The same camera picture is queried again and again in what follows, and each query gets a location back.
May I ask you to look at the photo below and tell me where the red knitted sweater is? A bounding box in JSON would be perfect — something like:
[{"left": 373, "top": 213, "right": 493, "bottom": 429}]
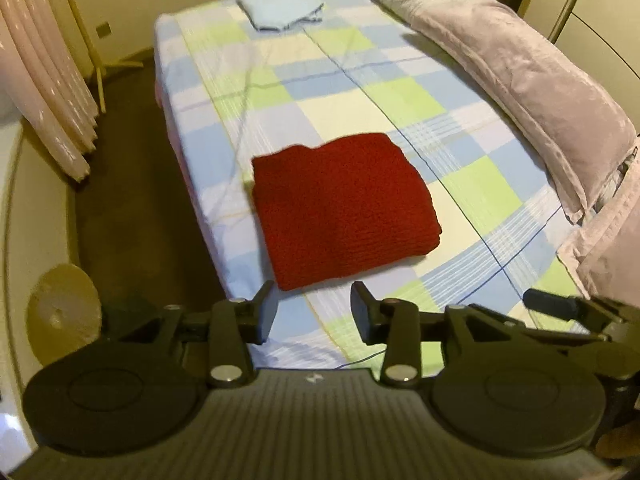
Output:
[{"left": 252, "top": 133, "right": 442, "bottom": 292}]

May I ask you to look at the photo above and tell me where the round yellow stool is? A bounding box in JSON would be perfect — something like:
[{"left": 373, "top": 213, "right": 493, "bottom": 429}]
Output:
[{"left": 26, "top": 263, "right": 102, "bottom": 366}]

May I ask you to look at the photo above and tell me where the pink folded blanket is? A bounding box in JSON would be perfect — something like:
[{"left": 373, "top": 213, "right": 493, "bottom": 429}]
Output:
[{"left": 378, "top": 0, "right": 639, "bottom": 306}]

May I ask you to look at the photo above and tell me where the wooden coat stand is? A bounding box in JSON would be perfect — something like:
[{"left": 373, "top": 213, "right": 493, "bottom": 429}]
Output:
[{"left": 66, "top": 0, "right": 144, "bottom": 114}]

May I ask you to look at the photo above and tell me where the pink curtain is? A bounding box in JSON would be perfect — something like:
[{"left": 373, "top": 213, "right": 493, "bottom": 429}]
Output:
[{"left": 1, "top": 0, "right": 99, "bottom": 182}]

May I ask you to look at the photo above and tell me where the light blue folded garment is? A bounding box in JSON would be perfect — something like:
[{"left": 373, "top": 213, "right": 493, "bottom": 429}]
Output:
[{"left": 238, "top": 0, "right": 324, "bottom": 32}]

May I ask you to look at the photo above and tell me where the wall socket plate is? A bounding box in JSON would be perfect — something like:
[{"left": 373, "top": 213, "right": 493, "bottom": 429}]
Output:
[{"left": 96, "top": 22, "right": 112, "bottom": 39}]

